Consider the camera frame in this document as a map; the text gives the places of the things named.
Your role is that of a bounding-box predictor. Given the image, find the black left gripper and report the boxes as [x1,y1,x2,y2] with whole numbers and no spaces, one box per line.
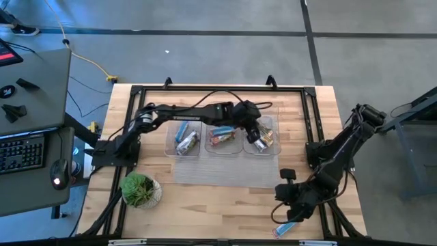
[231,100,264,144]

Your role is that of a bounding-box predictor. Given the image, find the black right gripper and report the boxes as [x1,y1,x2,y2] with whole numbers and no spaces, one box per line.
[274,182,322,223]

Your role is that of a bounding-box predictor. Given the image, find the blue granola bar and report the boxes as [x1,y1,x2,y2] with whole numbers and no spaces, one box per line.
[272,221,298,240]

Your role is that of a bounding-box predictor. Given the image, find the clear plastic bin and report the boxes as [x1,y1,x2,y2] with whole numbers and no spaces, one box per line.
[164,118,204,159]
[203,114,244,155]
[241,114,283,156]

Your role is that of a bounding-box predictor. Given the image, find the green succulent in woven pot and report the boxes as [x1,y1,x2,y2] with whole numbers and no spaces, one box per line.
[119,171,163,210]

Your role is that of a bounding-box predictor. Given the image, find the blue-grey metal table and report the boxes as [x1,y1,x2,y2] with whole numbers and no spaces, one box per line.
[378,85,437,202]

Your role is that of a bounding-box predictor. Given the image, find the black computer mouse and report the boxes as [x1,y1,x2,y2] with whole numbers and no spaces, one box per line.
[50,158,71,191]

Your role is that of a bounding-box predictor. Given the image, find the grey raised desk shelf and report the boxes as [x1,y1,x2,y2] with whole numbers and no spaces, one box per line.
[0,47,72,137]

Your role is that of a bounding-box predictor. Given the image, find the grey desk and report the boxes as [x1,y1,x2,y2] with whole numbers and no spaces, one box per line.
[0,126,75,219]

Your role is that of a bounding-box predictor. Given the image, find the small black flat piece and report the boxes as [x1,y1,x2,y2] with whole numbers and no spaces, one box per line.
[15,77,41,92]

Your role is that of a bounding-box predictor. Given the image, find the black backlit keyboard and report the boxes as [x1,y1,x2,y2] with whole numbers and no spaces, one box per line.
[0,134,48,176]

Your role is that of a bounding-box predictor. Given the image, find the black round disc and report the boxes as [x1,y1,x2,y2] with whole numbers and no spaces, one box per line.
[0,84,16,100]

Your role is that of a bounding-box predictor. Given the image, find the person's shoe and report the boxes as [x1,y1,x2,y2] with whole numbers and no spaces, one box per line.
[10,24,41,37]

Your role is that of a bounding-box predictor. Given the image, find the black screen with red display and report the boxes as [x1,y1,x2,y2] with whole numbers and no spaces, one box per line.
[0,38,25,68]

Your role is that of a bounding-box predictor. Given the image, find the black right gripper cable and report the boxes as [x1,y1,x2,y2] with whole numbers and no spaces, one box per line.
[270,200,305,226]

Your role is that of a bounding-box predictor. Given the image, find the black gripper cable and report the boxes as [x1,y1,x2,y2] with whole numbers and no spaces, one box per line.
[146,89,274,111]
[270,200,305,226]

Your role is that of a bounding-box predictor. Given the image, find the silver frame bracket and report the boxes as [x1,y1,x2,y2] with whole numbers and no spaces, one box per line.
[298,240,338,246]
[107,238,148,246]

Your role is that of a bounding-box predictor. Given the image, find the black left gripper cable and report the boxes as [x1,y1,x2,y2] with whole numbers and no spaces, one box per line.
[146,89,274,111]

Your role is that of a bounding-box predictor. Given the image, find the black aluminium table frame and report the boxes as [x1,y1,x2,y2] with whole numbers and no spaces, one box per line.
[79,83,365,245]

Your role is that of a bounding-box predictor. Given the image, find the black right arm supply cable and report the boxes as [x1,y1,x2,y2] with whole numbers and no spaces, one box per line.
[389,100,437,119]

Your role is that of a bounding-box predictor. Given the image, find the black floor cable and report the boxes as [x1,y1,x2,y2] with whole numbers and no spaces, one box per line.
[66,74,113,119]

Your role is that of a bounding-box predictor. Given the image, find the yellow extension cable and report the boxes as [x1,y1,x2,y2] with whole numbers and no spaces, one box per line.
[43,0,119,84]

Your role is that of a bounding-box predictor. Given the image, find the black angular bracket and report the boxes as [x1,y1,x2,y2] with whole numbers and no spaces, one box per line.
[0,103,28,124]

